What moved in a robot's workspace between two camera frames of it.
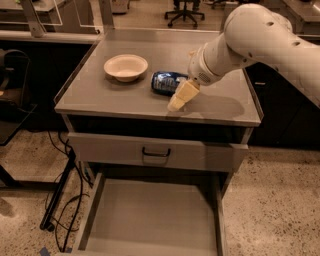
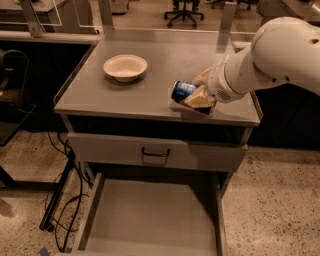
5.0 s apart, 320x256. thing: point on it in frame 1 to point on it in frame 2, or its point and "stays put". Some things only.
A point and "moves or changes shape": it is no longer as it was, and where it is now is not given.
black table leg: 47,220 stays put
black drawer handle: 152,154 stays put
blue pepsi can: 165,83 moves or changes shape
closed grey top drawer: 158,152 stays put
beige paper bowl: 125,67 stays put
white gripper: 199,70 to 218,84
